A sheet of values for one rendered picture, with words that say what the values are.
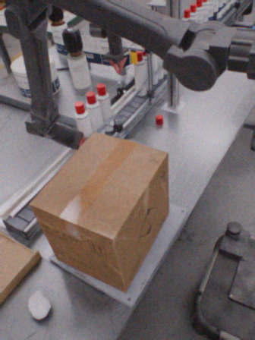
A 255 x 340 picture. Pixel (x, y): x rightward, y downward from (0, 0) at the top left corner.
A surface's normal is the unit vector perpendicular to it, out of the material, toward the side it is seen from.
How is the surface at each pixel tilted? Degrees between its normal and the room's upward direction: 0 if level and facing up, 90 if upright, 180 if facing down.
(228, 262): 0
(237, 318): 0
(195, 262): 0
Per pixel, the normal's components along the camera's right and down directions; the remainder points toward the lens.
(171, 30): 0.14, -0.45
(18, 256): -0.10, -0.70
